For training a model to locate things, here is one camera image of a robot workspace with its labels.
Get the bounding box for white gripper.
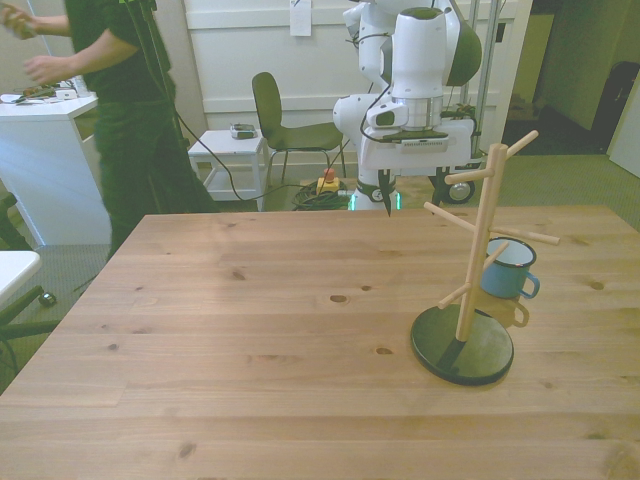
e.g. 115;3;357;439
358;117;478;218

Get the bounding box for blue enamel mug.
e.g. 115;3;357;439
479;237;542;300

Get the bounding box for wooden mug tree black base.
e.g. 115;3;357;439
410;130;562;387

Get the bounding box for yellow emergency stop button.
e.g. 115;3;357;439
317;168;342;197

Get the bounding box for dark shell chair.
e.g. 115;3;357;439
251;71;351;186

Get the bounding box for white side table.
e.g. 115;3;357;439
187;129;269;211

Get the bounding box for white paper sheet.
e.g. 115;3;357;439
289;0;314;37

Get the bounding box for black upright case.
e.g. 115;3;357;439
592;59;640;151

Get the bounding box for person in dark clothes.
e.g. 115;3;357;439
0;0;221;261

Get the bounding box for white desk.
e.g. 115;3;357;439
0;92;114;247

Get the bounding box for clutter of small tools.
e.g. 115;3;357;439
0;83;54;107

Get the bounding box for white rounded table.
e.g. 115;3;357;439
0;249;42;312

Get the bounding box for coiled dark cables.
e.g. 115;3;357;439
289;182;354;212

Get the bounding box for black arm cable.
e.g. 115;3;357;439
346;28;397;119

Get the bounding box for long black floor cable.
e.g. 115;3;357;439
172;109;301;204

